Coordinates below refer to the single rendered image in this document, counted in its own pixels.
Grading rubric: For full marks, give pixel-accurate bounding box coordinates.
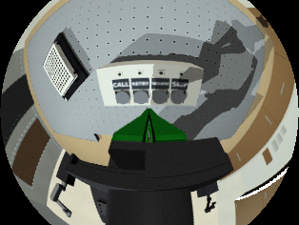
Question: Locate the white control panel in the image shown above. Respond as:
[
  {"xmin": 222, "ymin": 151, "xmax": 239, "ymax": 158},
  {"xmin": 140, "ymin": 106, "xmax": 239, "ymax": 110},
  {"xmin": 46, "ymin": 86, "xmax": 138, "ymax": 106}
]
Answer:
[{"xmin": 96, "ymin": 60, "xmax": 204, "ymax": 106}]

